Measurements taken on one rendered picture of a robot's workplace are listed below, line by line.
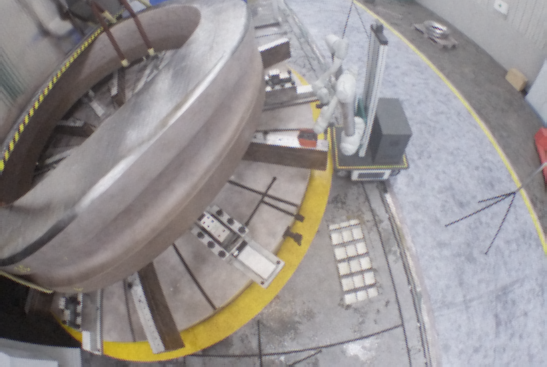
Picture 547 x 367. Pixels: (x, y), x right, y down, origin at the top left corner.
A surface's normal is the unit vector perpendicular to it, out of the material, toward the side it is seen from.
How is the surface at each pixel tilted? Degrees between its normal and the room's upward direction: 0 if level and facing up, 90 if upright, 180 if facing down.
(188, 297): 0
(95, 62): 90
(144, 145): 45
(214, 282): 0
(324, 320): 0
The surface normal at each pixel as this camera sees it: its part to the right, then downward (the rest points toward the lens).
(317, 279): -0.14, -0.57
